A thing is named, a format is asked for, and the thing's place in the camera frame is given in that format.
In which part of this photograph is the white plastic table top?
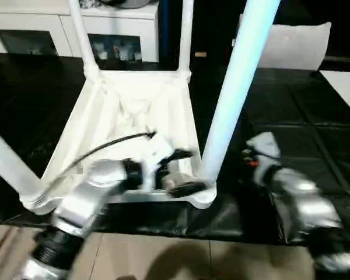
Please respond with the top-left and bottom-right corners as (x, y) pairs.
(20, 69), (217, 215)

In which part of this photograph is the white flat board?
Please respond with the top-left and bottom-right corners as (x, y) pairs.
(319, 69), (350, 120)

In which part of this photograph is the grey cushion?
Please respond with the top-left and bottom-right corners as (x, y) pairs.
(234, 13), (333, 71)

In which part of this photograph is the black box with gold label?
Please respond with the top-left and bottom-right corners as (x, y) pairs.
(157, 0), (246, 71)

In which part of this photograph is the black horizontal bar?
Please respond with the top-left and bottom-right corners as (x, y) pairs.
(322, 57), (350, 65)

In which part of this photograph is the grey round container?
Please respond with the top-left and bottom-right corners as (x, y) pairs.
(101, 0), (154, 8)

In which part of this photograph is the white cabinet with glass doors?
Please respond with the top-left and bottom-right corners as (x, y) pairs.
(0, 0), (160, 62)

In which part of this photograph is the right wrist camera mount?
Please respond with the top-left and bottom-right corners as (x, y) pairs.
(246, 131), (281, 184)

